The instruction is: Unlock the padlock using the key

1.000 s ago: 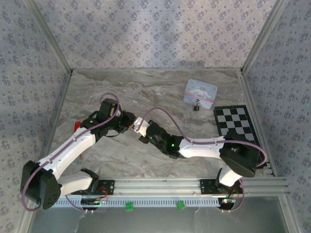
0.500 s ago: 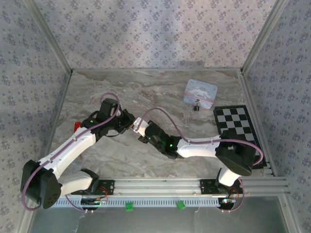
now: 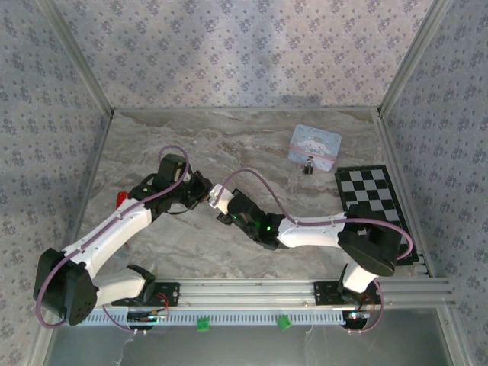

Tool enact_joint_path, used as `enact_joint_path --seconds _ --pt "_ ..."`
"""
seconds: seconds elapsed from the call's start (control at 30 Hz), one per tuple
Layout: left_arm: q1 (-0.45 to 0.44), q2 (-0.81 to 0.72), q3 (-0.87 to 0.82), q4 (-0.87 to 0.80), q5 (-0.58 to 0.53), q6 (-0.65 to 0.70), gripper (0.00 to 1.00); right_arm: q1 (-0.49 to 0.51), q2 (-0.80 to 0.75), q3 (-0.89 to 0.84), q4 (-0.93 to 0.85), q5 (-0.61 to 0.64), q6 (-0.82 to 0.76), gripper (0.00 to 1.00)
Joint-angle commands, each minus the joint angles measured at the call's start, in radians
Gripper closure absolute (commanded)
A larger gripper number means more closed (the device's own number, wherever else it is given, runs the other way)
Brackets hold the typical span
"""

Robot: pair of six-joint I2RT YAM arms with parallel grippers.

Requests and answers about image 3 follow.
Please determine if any blue cartoon tin box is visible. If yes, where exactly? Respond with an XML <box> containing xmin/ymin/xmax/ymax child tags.
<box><xmin>286</xmin><ymin>124</ymin><xmax>342</xmax><ymax>173</ymax></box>

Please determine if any small controller board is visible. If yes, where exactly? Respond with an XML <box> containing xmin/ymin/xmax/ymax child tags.
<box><xmin>127</xmin><ymin>309</ymin><xmax>171</xmax><ymax>325</ymax></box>
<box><xmin>342</xmin><ymin>310</ymin><xmax>371</xmax><ymax>325</ymax></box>

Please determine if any black grey checkered board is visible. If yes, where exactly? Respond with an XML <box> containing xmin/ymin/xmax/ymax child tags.
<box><xmin>334</xmin><ymin>164</ymin><xmax>420</xmax><ymax>268</ymax></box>

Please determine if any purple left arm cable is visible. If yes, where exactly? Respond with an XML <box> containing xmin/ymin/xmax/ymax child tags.
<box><xmin>35</xmin><ymin>146</ymin><xmax>191</xmax><ymax>329</ymax></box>

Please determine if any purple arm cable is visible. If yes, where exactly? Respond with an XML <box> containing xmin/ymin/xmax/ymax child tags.
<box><xmin>217</xmin><ymin>169</ymin><xmax>415</xmax><ymax>264</ymax></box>
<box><xmin>35</xmin><ymin>146</ymin><xmax>191</xmax><ymax>329</ymax></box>

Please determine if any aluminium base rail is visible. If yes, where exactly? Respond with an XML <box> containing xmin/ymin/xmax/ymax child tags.
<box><xmin>91</xmin><ymin>277</ymin><xmax>457</xmax><ymax>309</ymax></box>

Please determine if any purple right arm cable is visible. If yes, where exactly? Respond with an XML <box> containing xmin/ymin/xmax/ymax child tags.
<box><xmin>217</xmin><ymin>169</ymin><xmax>415</xmax><ymax>264</ymax></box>

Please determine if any aluminium back rail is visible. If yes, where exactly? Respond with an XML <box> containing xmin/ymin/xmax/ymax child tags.
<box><xmin>112</xmin><ymin>108</ymin><xmax>380</xmax><ymax>114</ymax></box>

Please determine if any aluminium side rail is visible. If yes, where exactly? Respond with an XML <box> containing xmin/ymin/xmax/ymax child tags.
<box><xmin>373</xmin><ymin>110</ymin><xmax>435</xmax><ymax>279</ymax></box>
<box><xmin>72</xmin><ymin>110</ymin><xmax>115</xmax><ymax>245</ymax></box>

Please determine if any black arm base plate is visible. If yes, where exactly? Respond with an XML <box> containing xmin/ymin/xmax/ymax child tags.
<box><xmin>114</xmin><ymin>281</ymin><xmax>181</xmax><ymax>308</ymax></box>
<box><xmin>313</xmin><ymin>281</ymin><xmax>382</xmax><ymax>306</ymax></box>

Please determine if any white slotted cable duct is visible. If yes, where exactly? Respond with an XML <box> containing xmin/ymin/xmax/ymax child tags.
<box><xmin>82</xmin><ymin>307</ymin><xmax>346</xmax><ymax>327</ymax></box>

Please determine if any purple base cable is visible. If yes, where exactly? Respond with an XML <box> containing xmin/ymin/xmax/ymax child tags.
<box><xmin>101</xmin><ymin>303</ymin><xmax>171</xmax><ymax>336</ymax></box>
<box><xmin>345</xmin><ymin>280</ymin><xmax>384</xmax><ymax>336</ymax></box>

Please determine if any aluminium frame post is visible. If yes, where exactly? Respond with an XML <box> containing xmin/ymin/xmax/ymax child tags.
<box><xmin>436</xmin><ymin>307</ymin><xmax>472</xmax><ymax>366</ymax></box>
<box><xmin>36</xmin><ymin>0</ymin><xmax>116</xmax><ymax>117</ymax></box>
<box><xmin>376</xmin><ymin>0</ymin><xmax>455</xmax><ymax>117</ymax></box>
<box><xmin>28</xmin><ymin>323</ymin><xmax>58</xmax><ymax>366</ymax></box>

